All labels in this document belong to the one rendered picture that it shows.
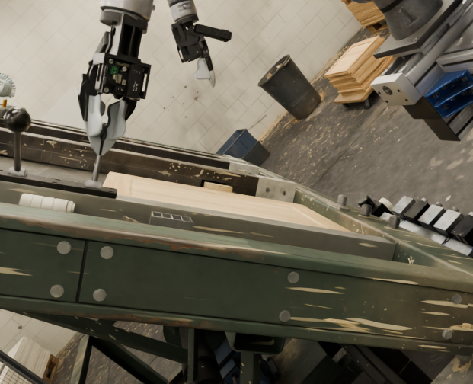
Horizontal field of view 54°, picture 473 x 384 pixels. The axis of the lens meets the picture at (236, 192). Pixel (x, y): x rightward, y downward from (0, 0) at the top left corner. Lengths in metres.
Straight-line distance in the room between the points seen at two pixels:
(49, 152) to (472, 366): 1.12
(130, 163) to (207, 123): 5.05
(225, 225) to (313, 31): 6.17
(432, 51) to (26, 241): 1.15
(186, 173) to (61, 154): 0.35
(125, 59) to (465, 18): 1.02
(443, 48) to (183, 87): 5.18
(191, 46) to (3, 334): 6.08
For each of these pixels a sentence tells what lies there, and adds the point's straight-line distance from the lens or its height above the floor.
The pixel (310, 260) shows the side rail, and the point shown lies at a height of 1.14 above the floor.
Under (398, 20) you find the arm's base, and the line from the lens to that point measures 1.42.
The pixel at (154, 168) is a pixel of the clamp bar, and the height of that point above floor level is 1.28.
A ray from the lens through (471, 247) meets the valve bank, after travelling 1.10.
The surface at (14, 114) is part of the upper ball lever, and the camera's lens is 0.76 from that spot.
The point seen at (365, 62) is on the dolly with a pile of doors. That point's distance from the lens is 4.34.
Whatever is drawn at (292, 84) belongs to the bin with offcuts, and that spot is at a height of 0.41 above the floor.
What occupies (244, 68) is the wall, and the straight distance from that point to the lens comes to 6.54.
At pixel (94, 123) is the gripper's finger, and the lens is 0.75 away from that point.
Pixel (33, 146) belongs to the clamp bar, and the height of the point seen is 1.56.
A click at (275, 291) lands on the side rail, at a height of 1.14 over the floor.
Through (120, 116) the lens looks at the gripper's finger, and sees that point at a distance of 0.76.
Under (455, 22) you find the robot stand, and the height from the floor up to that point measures 0.98.
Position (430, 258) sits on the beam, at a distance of 0.87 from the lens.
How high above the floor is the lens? 1.42
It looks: 15 degrees down
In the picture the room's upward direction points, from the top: 47 degrees counter-clockwise
